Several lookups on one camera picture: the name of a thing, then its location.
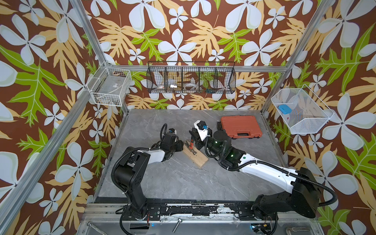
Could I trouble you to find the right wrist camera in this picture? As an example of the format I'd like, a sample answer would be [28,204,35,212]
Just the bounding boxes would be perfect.
[194,120,212,142]

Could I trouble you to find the black wire basket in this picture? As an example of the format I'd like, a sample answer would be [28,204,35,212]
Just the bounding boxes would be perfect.
[146,61,237,94]

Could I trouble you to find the aluminium frame post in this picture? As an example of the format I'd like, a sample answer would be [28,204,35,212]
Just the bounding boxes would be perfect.
[70,1,129,116]
[261,1,333,114]

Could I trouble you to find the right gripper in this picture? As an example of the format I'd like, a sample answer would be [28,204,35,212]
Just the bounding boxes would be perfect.
[189,128,225,160]

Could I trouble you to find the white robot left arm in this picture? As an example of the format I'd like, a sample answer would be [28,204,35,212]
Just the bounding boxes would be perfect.
[111,123,183,219]

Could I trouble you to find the aluminium frame post left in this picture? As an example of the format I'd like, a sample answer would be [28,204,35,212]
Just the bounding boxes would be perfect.
[70,1,129,116]

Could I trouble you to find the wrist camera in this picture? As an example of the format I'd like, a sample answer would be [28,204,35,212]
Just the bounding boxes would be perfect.
[194,120,212,142]
[168,128,177,136]

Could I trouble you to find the wooden board with nails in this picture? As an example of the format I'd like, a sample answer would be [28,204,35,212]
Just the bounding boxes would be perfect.
[183,141,209,168]

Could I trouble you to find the white wire basket left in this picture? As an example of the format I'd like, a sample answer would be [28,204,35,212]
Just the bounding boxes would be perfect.
[87,63,132,107]

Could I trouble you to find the blue object in basket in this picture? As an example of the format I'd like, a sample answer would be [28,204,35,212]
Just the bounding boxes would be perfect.
[278,104,292,115]

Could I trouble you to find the aluminium frame post right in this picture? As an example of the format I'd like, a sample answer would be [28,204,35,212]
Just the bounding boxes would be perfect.
[261,1,333,114]

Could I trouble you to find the metal bolt on base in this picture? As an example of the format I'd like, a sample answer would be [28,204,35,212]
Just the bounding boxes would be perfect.
[172,218,182,233]

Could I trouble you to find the claw hammer red black handle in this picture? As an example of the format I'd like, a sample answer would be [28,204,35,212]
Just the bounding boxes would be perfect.
[184,141,197,155]

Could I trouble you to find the red plastic tool case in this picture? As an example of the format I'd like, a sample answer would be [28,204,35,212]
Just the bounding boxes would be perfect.
[217,116,262,139]

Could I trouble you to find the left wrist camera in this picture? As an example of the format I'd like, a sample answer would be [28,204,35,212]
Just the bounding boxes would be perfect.
[168,128,177,136]

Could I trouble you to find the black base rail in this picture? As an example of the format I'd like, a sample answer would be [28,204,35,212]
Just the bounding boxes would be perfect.
[121,197,265,221]

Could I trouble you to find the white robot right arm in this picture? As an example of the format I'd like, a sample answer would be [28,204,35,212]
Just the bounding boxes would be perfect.
[190,127,338,219]

